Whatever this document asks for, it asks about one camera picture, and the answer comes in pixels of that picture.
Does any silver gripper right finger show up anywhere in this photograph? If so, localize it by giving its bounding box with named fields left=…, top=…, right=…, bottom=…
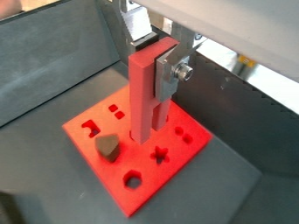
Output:
left=154, top=23, right=207, bottom=102

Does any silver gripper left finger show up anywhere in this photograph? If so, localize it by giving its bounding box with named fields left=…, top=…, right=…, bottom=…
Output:
left=113, top=0, right=159, bottom=64

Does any red double-square block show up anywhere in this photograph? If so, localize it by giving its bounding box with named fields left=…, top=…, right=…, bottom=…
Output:
left=129, top=37, right=178, bottom=144

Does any red shape-sorting board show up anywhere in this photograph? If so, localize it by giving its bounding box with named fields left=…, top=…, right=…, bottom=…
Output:
left=63, top=87, right=211, bottom=216

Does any dark brown rounded peg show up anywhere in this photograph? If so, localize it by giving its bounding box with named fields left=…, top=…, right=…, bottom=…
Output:
left=95, top=134, right=121, bottom=163

